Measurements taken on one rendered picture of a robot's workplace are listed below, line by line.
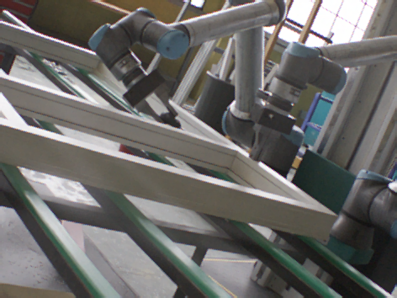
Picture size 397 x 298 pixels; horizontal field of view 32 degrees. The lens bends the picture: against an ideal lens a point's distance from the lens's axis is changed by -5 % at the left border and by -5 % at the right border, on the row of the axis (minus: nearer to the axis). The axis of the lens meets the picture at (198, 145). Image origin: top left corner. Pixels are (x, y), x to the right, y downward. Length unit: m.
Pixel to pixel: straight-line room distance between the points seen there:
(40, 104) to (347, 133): 1.55
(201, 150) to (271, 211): 0.42
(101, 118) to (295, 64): 0.55
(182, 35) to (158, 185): 0.78
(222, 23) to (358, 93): 0.85
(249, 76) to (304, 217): 1.16
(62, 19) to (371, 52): 8.20
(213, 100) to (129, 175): 5.20
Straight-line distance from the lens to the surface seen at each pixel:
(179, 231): 1.54
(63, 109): 1.81
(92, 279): 1.01
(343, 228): 2.66
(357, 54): 2.32
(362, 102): 2.98
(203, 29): 2.27
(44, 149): 1.35
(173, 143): 1.98
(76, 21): 10.38
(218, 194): 1.58
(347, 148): 2.98
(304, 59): 2.01
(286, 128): 2.08
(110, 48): 2.20
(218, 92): 6.60
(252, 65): 2.80
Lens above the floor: 1.25
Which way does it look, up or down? 10 degrees down
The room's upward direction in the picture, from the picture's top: 24 degrees clockwise
